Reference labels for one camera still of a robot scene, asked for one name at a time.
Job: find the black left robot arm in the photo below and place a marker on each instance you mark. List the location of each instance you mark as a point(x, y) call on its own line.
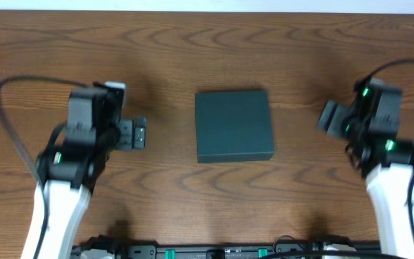
point(61, 198)

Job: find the black gift box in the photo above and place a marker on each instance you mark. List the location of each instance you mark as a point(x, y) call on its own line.
point(233, 126)

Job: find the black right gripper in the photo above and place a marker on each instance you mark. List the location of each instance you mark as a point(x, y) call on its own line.
point(341, 112)

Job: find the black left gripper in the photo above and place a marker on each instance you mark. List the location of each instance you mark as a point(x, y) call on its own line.
point(129, 133)

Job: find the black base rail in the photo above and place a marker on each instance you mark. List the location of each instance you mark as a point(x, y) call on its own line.
point(102, 249)

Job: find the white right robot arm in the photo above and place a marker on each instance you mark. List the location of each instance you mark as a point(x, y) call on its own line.
point(390, 186)

